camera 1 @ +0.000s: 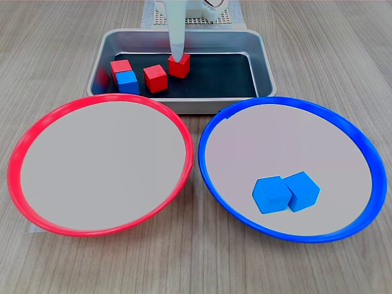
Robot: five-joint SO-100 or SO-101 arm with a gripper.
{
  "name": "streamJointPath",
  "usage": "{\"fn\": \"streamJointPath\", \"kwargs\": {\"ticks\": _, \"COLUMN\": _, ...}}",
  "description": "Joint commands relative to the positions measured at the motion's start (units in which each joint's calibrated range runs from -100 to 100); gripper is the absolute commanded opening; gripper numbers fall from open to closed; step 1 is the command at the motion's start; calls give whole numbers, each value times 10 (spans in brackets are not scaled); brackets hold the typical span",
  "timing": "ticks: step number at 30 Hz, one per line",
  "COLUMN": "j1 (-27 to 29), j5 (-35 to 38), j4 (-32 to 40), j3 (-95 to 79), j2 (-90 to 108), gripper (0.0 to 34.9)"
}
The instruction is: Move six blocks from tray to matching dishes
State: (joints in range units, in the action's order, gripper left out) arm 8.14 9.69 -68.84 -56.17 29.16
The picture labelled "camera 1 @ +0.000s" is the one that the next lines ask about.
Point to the red cube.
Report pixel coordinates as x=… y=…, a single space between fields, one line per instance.
x=155 y=79
x=181 y=70
x=121 y=65

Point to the blue cube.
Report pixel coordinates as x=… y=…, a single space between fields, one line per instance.
x=127 y=82
x=271 y=196
x=304 y=191

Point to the steel tray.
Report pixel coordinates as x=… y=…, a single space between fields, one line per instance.
x=214 y=43

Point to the black tray mat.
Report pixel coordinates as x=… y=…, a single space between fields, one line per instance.
x=214 y=76

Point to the red-rimmed white plate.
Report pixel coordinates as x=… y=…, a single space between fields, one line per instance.
x=101 y=165

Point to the blue-rimmed white plate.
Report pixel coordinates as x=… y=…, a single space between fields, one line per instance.
x=288 y=144

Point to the clear tape piece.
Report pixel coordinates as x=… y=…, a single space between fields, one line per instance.
x=35 y=229

